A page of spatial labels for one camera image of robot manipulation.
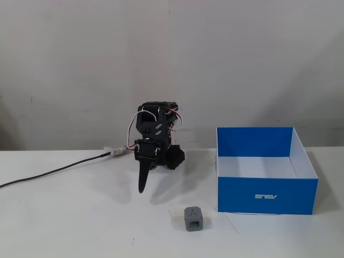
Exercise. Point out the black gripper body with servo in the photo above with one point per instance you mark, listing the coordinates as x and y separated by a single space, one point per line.
147 152

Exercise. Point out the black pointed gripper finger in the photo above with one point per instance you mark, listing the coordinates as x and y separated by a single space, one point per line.
143 177

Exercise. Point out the gray 3D printed block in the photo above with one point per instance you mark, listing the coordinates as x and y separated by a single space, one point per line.
193 219

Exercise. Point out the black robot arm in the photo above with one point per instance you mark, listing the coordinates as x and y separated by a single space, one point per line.
150 126

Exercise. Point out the blue ASUS cardboard box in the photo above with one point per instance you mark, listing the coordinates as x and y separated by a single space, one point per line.
266 174

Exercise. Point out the clear tape patch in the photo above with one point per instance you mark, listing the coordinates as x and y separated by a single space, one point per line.
177 214

